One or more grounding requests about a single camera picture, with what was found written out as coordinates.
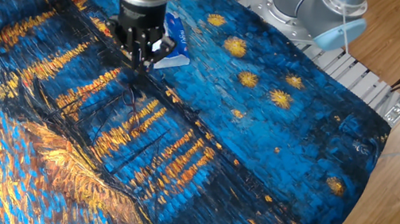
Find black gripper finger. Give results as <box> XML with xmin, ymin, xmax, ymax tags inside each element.
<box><xmin>101</xmin><ymin>19</ymin><xmax>148</xmax><ymax>75</ymax></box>
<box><xmin>138</xmin><ymin>34</ymin><xmax>177</xmax><ymax>80</ymax></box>

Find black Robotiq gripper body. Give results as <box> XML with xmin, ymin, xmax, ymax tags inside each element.
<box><xmin>111</xmin><ymin>0</ymin><xmax>173</xmax><ymax>59</ymax></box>

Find red thin-frame glasses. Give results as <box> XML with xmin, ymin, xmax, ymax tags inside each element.
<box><xmin>114</xmin><ymin>82</ymin><xmax>146</xmax><ymax>120</ymax></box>

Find blue white tissue pack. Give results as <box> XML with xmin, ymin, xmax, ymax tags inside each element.
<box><xmin>152</xmin><ymin>10</ymin><xmax>198</xmax><ymax>75</ymax></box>

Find starry night painted tablecloth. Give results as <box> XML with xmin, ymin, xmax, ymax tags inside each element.
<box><xmin>0</xmin><ymin>0</ymin><xmax>400</xmax><ymax>224</ymax></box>

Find white zip tie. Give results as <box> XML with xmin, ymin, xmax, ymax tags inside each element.
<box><xmin>334</xmin><ymin>3</ymin><xmax>359</xmax><ymax>56</ymax></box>

